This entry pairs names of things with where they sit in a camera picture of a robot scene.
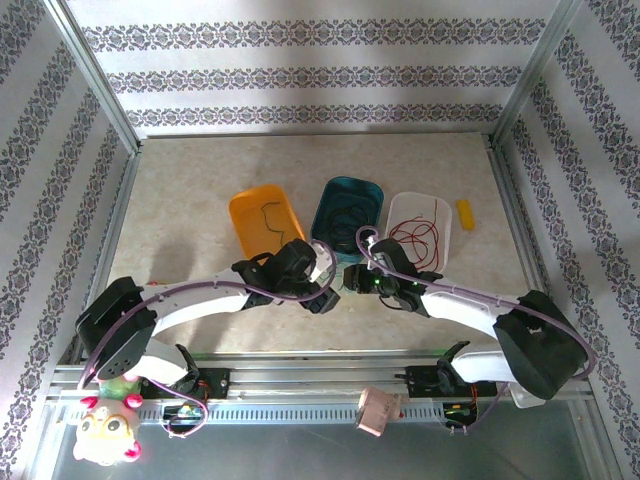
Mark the white pink plush toy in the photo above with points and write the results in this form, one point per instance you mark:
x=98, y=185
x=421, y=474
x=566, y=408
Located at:
x=107, y=430

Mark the aluminium frame post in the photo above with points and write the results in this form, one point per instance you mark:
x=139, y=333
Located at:
x=537, y=75
x=95, y=80

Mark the aluminium front rail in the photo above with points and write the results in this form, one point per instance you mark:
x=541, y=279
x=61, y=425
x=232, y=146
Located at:
x=310, y=372

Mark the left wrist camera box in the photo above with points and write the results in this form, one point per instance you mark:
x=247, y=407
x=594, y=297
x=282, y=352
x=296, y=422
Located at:
x=322, y=262

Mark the orange plastic bin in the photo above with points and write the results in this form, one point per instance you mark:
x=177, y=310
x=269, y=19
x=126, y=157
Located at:
x=260, y=220

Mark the yellow plastic block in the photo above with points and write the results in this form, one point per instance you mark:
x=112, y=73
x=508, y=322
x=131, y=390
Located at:
x=466, y=214

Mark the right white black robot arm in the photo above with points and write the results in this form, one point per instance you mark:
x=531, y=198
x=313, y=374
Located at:
x=535, y=345

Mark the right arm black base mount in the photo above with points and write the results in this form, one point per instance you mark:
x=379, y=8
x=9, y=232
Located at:
x=422, y=380

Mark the white plastic bin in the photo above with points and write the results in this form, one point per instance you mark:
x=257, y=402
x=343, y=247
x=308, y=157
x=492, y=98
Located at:
x=420, y=210

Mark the small circuit board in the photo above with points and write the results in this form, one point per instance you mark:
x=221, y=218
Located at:
x=185, y=412
x=457, y=414

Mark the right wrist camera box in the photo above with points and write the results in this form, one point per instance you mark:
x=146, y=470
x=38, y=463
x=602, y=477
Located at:
x=378, y=254

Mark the aluminium side rail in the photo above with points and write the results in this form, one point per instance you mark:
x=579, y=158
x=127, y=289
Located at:
x=520, y=220
x=117, y=220

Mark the teal plastic bin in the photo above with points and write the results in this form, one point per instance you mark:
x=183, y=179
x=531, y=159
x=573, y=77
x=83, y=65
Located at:
x=350, y=200

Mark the grey metal base plate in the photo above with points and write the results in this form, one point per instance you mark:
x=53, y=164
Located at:
x=310, y=452

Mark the clear plastic bracket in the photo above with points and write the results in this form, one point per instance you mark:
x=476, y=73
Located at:
x=527, y=399

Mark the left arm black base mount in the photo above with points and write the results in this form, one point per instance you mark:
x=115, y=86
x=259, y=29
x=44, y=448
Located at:
x=215, y=382

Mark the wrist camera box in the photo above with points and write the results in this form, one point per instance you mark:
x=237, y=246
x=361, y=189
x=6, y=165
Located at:
x=378, y=254
x=322, y=262

